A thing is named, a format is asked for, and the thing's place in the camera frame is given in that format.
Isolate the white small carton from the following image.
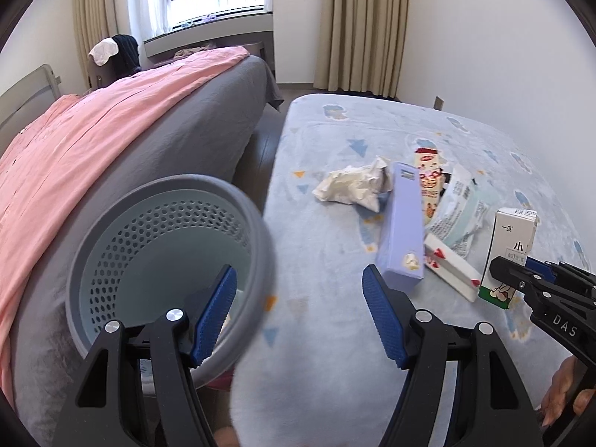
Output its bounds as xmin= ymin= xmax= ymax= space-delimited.
xmin=479 ymin=208 xmax=539 ymax=309

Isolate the white playing card box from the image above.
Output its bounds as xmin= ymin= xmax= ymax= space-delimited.
xmin=423 ymin=232 xmax=481 ymax=303

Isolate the grey window bench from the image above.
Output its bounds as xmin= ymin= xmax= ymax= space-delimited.
xmin=143 ymin=11 xmax=275 ymax=72

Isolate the person's right hand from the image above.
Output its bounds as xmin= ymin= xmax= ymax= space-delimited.
xmin=540 ymin=356 xmax=595 ymax=427

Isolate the pale green wipes packet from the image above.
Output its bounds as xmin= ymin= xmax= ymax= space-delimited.
xmin=425 ymin=165 xmax=495 ymax=257

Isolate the lined paper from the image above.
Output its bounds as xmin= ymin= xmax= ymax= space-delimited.
xmin=312 ymin=156 xmax=393 ymax=213

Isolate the white cloth on chair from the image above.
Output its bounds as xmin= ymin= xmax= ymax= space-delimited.
xmin=88 ymin=37 xmax=119 ymax=67

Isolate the grey headboard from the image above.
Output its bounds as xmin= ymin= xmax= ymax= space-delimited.
xmin=0 ymin=64 xmax=61 ymax=152

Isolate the right beige curtain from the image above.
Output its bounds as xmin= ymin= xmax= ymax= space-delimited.
xmin=313 ymin=0 xmax=409 ymax=99

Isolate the left beige curtain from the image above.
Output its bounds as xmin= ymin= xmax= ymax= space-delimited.
xmin=72 ymin=0 xmax=118 ymax=63

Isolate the beige curtain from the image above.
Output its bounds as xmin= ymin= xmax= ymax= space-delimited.
xmin=72 ymin=0 xmax=118 ymax=63
xmin=313 ymin=0 xmax=409 ymax=99

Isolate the red beige candy wrapper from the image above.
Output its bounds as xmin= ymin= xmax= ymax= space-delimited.
xmin=414 ymin=148 xmax=444 ymax=224

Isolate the lavender cardboard box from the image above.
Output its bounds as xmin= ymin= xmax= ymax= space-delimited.
xmin=376 ymin=162 xmax=424 ymax=294

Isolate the white sheer curtain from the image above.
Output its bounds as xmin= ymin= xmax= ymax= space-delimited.
xmin=128 ymin=0 xmax=170 ymax=42

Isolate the grey perforated trash bin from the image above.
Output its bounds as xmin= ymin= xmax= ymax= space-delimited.
xmin=66 ymin=175 xmax=274 ymax=387

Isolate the light blue patterned blanket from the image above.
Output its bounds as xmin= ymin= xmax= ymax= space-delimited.
xmin=230 ymin=94 xmax=590 ymax=446

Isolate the wall socket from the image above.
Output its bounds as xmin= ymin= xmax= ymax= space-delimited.
xmin=433 ymin=96 xmax=444 ymax=111

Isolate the pink bed cover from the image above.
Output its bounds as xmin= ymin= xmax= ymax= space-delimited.
xmin=1 ymin=47 xmax=248 ymax=400

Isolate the grey bed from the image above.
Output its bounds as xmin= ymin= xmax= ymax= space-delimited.
xmin=10 ymin=56 xmax=281 ymax=446

